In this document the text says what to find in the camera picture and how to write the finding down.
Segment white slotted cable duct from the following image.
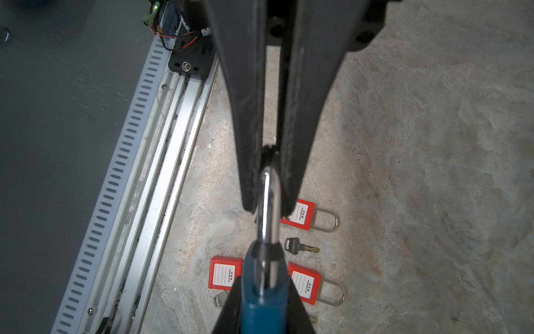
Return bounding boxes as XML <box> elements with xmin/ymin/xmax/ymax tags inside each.
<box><xmin>51</xmin><ymin>37</ymin><xmax>170</xmax><ymax>333</ymax></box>

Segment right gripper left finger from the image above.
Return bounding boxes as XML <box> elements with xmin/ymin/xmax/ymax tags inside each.
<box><xmin>212</xmin><ymin>276</ymin><xmax>242</xmax><ymax>334</ymax></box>

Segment large blue padlock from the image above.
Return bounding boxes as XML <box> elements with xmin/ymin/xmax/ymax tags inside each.
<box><xmin>241</xmin><ymin>166</ymin><xmax>289</xmax><ymax>333</ymax></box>

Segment aluminium mounting rail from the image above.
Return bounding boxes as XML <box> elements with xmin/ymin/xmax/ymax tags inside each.
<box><xmin>80</xmin><ymin>60</ymin><xmax>218</xmax><ymax>333</ymax></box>

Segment red padlock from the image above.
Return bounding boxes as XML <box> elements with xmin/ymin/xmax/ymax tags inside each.
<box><xmin>287</xmin><ymin>262</ymin><xmax>347</xmax><ymax>306</ymax></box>
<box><xmin>280</xmin><ymin>199</ymin><xmax>339</xmax><ymax>232</ymax></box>
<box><xmin>208</xmin><ymin>256</ymin><xmax>243</xmax><ymax>291</ymax></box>

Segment left green circuit board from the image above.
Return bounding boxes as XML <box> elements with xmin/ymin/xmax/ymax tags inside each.
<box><xmin>141</xmin><ymin>0</ymin><xmax>201</xmax><ymax>53</ymax></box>

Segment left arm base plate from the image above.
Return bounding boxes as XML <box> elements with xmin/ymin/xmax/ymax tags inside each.
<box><xmin>168</xmin><ymin>36</ymin><xmax>215</xmax><ymax>80</ymax></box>

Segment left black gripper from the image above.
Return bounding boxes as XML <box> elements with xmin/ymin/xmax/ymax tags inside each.
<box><xmin>205</xmin><ymin>1</ymin><xmax>389</xmax><ymax>216</ymax></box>

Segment loose silver key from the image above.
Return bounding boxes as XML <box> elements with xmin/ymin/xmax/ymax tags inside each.
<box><xmin>283</xmin><ymin>237</ymin><xmax>321</xmax><ymax>255</ymax></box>

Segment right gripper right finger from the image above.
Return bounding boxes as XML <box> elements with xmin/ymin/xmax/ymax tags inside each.
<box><xmin>286</xmin><ymin>279</ymin><xmax>316</xmax><ymax>334</ymax></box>

